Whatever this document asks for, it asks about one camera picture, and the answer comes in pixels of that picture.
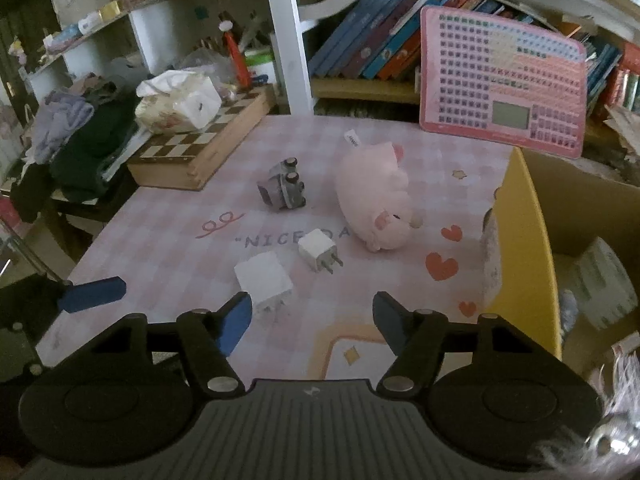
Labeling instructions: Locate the pink learning tablet toy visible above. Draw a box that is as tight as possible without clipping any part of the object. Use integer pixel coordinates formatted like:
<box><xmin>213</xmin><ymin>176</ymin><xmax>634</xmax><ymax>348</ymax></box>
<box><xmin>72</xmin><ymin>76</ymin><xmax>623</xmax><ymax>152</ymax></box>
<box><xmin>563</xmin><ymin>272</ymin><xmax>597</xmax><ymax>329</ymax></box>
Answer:
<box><xmin>418</xmin><ymin>5</ymin><xmax>589</xmax><ymax>159</ymax></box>

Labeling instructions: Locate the pink checkered tablecloth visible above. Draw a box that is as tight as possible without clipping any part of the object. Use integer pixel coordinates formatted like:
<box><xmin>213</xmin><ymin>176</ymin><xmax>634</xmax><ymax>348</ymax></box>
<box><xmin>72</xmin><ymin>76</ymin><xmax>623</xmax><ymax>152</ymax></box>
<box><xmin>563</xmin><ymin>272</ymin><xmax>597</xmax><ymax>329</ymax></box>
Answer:
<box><xmin>36</xmin><ymin>112</ymin><xmax>566</xmax><ymax>386</ymax></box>

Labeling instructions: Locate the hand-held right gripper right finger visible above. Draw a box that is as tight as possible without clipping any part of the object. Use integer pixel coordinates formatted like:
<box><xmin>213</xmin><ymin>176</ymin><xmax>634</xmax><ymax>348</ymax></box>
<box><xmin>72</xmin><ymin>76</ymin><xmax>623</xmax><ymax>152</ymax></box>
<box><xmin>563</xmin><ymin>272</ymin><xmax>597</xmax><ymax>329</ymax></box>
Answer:
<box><xmin>372</xmin><ymin>290</ymin><xmax>534</xmax><ymax>397</ymax></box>

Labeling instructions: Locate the small white charger plug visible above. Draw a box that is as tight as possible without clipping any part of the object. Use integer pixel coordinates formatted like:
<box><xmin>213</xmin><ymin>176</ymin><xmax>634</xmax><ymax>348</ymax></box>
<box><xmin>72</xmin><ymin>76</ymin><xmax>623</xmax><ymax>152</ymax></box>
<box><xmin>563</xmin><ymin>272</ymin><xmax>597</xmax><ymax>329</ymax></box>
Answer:
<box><xmin>298</xmin><ymin>228</ymin><xmax>345</xmax><ymax>275</ymax></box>

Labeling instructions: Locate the small white jar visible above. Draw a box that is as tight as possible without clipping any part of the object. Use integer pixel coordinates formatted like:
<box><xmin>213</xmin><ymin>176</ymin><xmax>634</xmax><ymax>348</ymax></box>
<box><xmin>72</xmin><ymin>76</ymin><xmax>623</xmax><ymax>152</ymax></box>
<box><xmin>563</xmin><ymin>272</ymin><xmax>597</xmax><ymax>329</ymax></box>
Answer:
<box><xmin>77</xmin><ymin>12</ymin><xmax>105</xmax><ymax>35</ymax></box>

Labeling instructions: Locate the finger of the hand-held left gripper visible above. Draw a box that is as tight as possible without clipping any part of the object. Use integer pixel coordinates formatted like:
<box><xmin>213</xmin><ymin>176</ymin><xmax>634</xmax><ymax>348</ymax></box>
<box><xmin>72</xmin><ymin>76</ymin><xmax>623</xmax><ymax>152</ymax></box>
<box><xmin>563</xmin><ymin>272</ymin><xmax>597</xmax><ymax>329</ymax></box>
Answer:
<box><xmin>56</xmin><ymin>276</ymin><xmax>127</xmax><ymax>314</ymax></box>

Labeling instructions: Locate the floral tissue pack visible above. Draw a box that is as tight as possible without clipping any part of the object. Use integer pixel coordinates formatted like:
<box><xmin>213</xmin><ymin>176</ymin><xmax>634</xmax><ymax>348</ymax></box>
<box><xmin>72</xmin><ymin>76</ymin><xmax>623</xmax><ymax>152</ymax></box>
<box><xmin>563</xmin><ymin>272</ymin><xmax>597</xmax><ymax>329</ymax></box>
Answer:
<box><xmin>134</xmin><ymin>70</ymin><xmax>223</xmax><ymax>135</ymax></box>

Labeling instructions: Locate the white bookshelf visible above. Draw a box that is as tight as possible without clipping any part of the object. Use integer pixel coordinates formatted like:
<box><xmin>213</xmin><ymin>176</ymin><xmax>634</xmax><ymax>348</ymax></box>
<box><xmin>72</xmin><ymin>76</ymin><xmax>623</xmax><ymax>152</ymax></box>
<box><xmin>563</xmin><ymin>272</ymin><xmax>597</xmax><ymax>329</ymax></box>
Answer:
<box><xmin>44</xmin><ymin>0</ymin><xmax>640</xmax><ymax>117</ymax></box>

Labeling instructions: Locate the yellow cardboard box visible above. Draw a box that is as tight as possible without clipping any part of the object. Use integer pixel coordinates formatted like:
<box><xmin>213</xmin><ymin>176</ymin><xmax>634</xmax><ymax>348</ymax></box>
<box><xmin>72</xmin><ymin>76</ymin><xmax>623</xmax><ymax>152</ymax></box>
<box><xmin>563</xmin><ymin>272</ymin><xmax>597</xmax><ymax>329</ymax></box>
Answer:
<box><xmin>482</xmin><ymin>147</ymin><xmax>640</xmax><ymax>378</ymax></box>

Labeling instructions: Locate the red marker pen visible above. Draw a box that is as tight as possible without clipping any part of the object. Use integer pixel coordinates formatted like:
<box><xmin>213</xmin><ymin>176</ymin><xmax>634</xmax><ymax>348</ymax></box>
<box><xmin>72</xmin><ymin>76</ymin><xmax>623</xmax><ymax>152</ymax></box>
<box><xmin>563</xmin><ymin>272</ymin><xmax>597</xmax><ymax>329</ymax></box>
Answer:
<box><xmin>219</xmin><ymin>20</ymin><xmax>252</xmax><ymax>89</ymax></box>

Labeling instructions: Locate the pile of dark clothes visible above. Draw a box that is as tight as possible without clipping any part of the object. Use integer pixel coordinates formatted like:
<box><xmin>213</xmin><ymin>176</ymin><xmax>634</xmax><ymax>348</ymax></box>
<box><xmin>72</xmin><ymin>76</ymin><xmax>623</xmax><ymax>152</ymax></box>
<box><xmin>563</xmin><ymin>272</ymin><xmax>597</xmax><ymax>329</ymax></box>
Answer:
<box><xmin>10</xmin><ymin>76</ymin><xmax>147</xmax><ymax>223</ymax></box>

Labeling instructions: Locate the clear tape roll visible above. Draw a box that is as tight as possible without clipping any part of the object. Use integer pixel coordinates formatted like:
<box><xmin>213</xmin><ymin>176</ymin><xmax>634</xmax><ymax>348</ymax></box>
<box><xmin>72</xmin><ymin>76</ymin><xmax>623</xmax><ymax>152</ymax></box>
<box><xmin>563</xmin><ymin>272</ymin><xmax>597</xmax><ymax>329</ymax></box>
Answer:
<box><xmin>574</xmin><ymin>236</ymin><xmax>640</xmax><ymax>332</ymax></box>

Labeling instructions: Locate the pink pig plush toy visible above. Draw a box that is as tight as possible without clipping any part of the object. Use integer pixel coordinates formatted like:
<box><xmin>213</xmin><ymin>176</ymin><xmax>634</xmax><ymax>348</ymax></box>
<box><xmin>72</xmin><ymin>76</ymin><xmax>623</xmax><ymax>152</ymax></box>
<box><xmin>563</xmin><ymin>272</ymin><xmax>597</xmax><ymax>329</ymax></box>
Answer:
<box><xmin>335</xmin><ymin>129</ymin><xmax>427</xmax><ymax>254</ymax></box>

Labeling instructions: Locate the furry charm with metal bell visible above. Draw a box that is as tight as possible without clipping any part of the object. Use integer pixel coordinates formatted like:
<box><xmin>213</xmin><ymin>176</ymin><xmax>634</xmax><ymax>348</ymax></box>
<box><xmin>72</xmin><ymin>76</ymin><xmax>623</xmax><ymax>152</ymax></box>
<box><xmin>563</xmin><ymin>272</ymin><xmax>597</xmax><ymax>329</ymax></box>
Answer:
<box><xmin>539</xmin><ymin>350</ymin><xmax>640</xmax><ymax>477</ymax></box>

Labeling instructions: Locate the row of leaning books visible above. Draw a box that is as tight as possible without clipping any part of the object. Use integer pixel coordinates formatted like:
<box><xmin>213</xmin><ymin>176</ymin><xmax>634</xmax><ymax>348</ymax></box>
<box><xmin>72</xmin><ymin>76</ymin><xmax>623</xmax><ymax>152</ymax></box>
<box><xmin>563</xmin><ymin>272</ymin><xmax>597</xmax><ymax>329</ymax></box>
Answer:
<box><xmin>306</xmin><ymin>0</ymin><xmax>640</xmax><ymax>113</ymax></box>

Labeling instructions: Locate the green and white tub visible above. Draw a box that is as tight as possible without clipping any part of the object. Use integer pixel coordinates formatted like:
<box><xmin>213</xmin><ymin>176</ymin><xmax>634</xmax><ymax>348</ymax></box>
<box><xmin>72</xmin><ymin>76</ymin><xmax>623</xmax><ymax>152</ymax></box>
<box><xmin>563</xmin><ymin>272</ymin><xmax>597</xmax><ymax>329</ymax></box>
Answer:
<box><xmin>243</xmin><ymin>47</ymin><xmax>278</xmax><ymax>87</ymax></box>

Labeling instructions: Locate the large white charger plug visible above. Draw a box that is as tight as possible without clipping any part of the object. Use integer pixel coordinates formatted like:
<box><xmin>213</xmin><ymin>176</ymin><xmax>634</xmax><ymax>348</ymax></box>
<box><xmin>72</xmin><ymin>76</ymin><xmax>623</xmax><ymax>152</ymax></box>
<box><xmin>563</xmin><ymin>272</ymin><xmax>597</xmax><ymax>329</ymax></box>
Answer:
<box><xmin>233</xmin><ymin>252</ymin><xmax>295</xmax><ymax>319</ymax></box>

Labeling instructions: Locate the wooden chess box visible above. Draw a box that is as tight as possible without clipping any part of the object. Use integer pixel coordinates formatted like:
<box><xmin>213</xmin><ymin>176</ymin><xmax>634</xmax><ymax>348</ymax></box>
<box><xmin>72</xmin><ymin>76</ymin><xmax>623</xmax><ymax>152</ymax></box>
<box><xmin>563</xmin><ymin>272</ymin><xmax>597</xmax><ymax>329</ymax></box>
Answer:
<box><xmin>126</xmin><ymin>85</ymin><xmax>278</xmax><ymax>192</ymax></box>

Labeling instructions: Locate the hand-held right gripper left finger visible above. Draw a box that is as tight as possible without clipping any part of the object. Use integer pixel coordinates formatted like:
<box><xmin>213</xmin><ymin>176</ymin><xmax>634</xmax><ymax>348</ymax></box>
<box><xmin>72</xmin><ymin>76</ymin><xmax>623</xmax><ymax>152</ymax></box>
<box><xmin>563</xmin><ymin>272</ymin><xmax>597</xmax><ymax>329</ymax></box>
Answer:
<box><xmin>90</xmin><ymin>292</ymin><xmax>253</xmax><ymax>397</ymax></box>

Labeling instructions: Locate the grey toy car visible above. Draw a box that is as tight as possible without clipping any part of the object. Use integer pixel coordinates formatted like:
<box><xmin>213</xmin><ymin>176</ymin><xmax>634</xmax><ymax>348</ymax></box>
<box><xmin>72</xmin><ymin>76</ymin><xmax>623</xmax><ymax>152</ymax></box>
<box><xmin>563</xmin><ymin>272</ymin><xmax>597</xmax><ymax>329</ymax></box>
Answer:
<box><xmin>257</xmin><ymin>157</ymin><xmax>307</xmax><ymax>211</ymax></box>

